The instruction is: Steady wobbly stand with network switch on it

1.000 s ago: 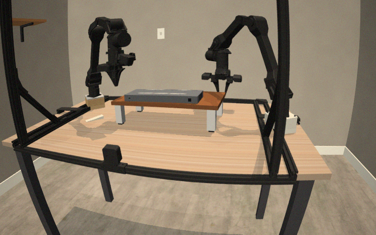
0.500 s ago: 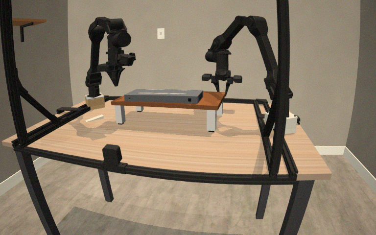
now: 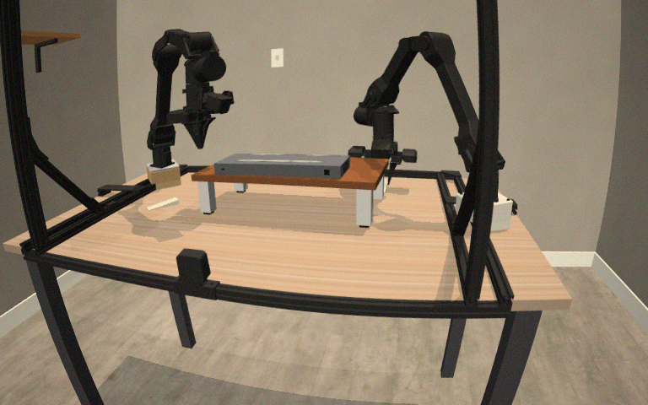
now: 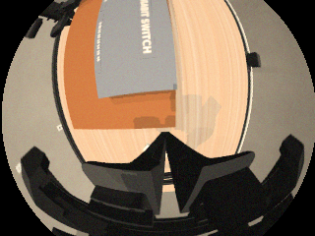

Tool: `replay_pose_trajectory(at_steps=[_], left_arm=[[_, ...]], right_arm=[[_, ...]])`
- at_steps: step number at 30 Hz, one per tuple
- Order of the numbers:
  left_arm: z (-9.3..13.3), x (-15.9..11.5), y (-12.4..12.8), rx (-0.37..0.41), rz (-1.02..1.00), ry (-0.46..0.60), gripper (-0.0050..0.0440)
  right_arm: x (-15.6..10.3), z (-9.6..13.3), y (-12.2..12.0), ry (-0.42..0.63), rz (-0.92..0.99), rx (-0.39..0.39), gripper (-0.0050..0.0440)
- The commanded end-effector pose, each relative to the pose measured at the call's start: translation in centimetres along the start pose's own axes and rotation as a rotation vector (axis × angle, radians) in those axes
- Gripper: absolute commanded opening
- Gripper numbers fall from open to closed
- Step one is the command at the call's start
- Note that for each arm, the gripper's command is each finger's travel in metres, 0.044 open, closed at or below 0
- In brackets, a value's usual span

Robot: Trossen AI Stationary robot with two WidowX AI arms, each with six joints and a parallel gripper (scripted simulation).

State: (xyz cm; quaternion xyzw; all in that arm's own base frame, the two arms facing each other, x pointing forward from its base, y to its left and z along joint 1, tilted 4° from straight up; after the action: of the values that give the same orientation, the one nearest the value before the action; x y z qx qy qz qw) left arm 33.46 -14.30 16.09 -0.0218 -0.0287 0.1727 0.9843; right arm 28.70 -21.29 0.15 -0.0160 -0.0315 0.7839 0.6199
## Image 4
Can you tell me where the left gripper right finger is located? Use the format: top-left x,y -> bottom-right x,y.
165,132 -> 255,213

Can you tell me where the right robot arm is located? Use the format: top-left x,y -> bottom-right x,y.
24,0 -> 80,38

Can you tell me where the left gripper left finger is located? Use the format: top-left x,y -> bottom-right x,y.
82,132 -> 166,215

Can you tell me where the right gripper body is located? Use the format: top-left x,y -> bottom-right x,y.
46,3 -> 69,38

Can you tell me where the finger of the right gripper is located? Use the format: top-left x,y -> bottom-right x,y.
65,9 -> 75,19
65,16 -> 72,27

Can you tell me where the brown wooden stand with white legs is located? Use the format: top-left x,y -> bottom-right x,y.
64,0 -> 176,130

